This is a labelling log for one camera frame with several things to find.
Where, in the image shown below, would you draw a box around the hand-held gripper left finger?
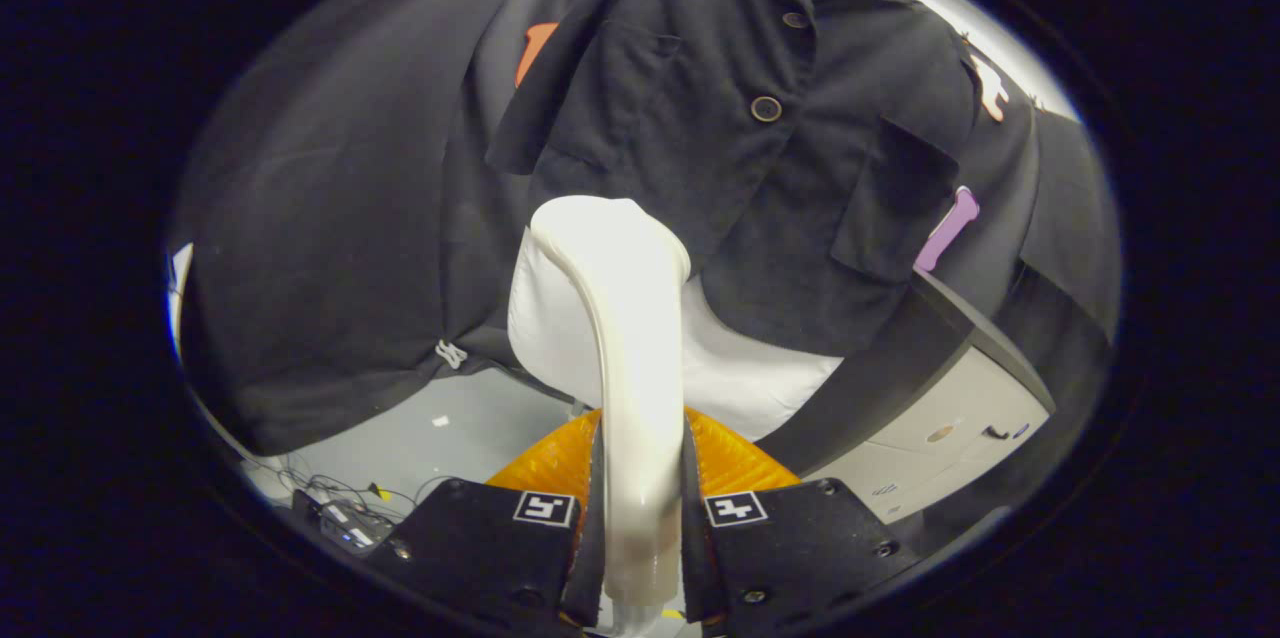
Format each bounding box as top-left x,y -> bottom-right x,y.
385,408 -> 604,634

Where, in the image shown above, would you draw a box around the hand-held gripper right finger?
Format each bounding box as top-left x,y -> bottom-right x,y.
683,406 -> 901,631

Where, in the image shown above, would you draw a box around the white garment steamer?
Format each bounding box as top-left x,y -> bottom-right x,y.
528,196 -> 693,637

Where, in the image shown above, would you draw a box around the black suit jacket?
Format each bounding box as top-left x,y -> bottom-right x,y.
485,0 -> 986,359

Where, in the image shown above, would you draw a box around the white mannequin torso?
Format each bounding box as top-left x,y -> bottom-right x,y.
507,0 -> 866,444

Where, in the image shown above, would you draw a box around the grey power strip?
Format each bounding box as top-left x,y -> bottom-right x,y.
318,501 -> 393,556

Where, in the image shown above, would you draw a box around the grey cabinet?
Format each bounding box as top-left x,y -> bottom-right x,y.
755,268 -> 1056,524

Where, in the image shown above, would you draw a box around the black backdrop cloth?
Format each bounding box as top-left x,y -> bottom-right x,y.
168,0 -> 1121,459

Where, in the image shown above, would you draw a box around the black floor cables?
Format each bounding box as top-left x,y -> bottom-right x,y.
245,453 -> 441,519

